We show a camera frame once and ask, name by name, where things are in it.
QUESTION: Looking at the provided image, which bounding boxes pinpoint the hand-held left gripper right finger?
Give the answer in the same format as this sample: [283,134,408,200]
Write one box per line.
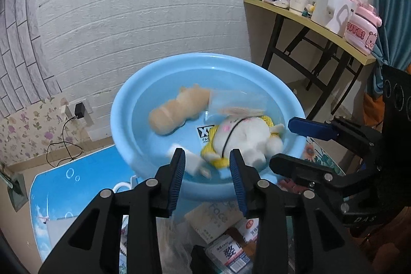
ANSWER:
[229,149,375,274]

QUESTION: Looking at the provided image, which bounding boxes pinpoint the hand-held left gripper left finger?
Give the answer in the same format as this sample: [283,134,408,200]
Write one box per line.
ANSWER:
[39,148,187,274]

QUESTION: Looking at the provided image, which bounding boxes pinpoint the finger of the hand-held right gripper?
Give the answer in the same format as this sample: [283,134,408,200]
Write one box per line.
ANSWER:
[287,116,382,165]
[270,154,382,197]

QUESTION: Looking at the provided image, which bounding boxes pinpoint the small white box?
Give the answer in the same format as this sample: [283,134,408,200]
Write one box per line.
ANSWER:
[167,143,212,178]

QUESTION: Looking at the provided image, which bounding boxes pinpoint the beige box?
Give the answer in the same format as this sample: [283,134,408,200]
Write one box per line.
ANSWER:
[184,200,245,242]

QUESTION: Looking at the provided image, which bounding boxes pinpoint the white and yellow plush toy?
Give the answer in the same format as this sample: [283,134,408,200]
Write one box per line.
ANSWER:
[201,106,286,169]

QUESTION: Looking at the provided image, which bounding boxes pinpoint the white plastic hanger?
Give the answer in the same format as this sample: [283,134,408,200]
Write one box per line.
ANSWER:
[112,176,138,193]

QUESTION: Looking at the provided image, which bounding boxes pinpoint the tan plush toy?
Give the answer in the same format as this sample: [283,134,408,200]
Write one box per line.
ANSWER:
[148,86,213,136]

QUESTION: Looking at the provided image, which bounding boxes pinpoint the blue and white card box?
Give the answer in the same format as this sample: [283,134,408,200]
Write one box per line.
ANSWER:
[205,234,257,274]

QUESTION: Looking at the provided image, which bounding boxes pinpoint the blue plastic basin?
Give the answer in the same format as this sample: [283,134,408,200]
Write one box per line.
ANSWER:
[110,52,307,201]

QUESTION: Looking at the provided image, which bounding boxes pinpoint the orange clothing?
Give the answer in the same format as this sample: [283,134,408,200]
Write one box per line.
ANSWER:
[363,62,411,130]

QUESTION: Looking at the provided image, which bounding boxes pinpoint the wooden side table black legs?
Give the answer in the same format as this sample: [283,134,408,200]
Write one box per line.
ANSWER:
[243,0,377,120]

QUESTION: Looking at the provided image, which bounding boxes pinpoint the pink water bottle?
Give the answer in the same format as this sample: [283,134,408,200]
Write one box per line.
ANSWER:
[344,0,382,54]

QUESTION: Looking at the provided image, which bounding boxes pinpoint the blue curtain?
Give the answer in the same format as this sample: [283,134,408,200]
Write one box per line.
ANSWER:
[366,0,411,98]

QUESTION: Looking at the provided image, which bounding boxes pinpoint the white electric kettle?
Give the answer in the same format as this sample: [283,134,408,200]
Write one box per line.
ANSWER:
[311,0,356,37]

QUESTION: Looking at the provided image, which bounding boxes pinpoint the grey block with pole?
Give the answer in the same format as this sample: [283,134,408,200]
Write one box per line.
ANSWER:
[0,165,29,213]

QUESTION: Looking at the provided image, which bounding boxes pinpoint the white wall socket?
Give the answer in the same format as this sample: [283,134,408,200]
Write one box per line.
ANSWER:
[59,97,95,125]

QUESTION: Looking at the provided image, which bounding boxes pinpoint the black charger cable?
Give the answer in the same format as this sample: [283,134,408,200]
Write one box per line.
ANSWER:
[46,115,85,169]

